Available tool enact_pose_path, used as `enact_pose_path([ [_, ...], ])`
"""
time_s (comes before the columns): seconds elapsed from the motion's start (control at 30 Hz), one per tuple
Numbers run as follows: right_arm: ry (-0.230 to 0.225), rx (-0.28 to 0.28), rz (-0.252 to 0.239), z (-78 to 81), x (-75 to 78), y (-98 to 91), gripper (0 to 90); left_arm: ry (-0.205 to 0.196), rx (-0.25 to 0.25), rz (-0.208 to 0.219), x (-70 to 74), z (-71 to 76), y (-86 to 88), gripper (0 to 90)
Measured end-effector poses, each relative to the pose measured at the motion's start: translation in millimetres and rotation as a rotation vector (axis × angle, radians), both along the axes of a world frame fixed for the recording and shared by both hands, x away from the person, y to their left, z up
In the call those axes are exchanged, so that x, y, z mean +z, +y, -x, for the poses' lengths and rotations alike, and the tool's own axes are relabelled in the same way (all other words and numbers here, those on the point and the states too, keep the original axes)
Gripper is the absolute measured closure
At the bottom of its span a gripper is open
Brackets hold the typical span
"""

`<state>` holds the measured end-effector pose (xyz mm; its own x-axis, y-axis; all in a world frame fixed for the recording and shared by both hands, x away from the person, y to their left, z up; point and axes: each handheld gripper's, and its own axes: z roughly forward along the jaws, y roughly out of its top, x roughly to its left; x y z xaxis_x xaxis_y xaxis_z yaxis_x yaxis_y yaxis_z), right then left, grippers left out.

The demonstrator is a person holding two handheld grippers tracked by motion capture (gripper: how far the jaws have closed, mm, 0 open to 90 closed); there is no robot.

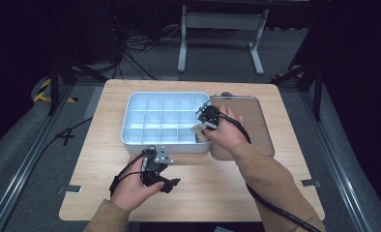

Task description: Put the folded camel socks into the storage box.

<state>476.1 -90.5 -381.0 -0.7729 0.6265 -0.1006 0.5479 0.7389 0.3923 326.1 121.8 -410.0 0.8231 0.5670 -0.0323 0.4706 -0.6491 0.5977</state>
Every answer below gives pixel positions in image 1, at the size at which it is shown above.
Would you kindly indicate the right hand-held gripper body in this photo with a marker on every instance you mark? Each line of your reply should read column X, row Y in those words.
column 209, row 117

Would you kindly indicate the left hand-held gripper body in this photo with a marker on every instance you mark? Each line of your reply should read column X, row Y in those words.
column 156, row 161

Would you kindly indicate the white compartment box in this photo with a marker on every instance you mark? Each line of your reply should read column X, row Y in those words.
column 162, row 119

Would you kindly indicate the person's right hand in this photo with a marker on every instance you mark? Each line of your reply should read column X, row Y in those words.
column 227, row 132

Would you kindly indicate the person's left hand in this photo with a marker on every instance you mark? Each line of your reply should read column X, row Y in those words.
column 130, row 190

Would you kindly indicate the grey tape piece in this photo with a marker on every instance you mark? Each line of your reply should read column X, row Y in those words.
column 311, row 183
column 70, row 189

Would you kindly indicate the black metal stand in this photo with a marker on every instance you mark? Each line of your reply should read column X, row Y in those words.
column 317, row 87
column 54, row 83

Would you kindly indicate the yellow black floor tape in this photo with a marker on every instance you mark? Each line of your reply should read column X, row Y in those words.
column 43, row 93

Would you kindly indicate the white metal table frame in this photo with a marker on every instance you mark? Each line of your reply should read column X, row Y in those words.
column 222, row 21

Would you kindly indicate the aluminium rail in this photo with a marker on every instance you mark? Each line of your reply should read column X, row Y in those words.
column 337, row 164
column 24, row 167

